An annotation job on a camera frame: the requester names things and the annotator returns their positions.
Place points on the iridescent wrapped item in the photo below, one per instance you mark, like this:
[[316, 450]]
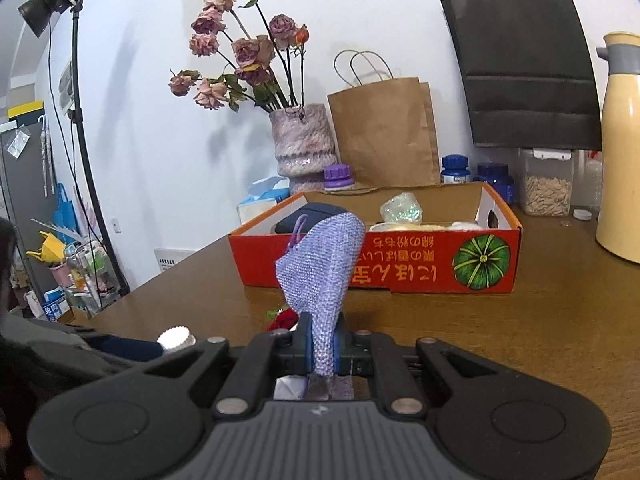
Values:
[[400, 208]]

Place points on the dark blue case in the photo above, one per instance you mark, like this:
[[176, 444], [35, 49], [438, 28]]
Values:
[[312, 217]]

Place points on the clear plastic bottle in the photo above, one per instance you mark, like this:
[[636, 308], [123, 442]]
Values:
[[591, 180]]

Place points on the clear container of seeds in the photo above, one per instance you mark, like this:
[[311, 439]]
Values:
[[546, 190]]

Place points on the dried pink rose bouquet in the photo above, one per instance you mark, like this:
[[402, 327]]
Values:
[[240, 50]]

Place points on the silver knurled cap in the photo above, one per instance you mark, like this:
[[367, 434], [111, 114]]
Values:
[[176, 338]]

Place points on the orange cardboard box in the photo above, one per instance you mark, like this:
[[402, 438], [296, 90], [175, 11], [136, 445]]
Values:
[[400, 265]]

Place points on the blue bottle dark label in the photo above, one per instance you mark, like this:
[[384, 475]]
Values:
[[495, 177]]

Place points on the brown paper bag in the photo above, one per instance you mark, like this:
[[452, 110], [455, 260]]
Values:
[[382, 135]]

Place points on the purple sparkly fabric pouch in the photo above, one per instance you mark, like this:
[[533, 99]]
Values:
[[320, 270]]

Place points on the mottled purple ceramic vase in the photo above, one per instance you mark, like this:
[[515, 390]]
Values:
[[302, 140]]

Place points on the pale yellow object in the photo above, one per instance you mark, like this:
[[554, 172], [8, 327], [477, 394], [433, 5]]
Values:
[[410, 226]]

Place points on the white wall socket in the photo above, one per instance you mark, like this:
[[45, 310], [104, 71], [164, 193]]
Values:
[[116, 225]]

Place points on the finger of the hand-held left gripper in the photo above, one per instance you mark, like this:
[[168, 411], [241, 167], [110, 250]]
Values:
[[127, 348]]

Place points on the black paper bag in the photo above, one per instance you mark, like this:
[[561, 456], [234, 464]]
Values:
[[520, 60]]

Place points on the red fabric flower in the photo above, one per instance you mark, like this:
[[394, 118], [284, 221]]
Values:
[[284, 319]]

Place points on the cream thermos jug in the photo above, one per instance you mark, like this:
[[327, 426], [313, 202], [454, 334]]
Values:
[[620, 160]]

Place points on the white folded paper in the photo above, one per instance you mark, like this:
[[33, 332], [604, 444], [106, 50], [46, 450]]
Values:
[[289, 389]]

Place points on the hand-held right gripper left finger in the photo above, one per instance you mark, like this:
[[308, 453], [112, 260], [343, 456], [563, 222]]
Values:
[[307, 347]]

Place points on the white bottle cap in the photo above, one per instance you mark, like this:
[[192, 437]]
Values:
[[581, 214]]

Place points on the blue tote bag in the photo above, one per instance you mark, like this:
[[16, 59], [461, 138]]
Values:
[[64, 212]]

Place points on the blue bottle white label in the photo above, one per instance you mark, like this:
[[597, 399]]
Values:
[[455, 172]]

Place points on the dark grey panel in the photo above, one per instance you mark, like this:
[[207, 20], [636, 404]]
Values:
[[25, 185]]

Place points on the pink cup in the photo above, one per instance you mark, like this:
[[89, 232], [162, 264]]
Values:
[[59, 275]]

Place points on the blue tissue pack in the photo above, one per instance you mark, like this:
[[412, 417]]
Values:
[[260, 205]]

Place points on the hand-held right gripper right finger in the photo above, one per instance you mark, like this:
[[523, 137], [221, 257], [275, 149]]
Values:
[[341, 347]]

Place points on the purple pill bottle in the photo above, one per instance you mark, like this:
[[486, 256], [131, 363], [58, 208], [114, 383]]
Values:
[[338, 177]]

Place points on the white wall vent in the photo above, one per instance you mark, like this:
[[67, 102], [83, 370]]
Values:
[[171, 259]]

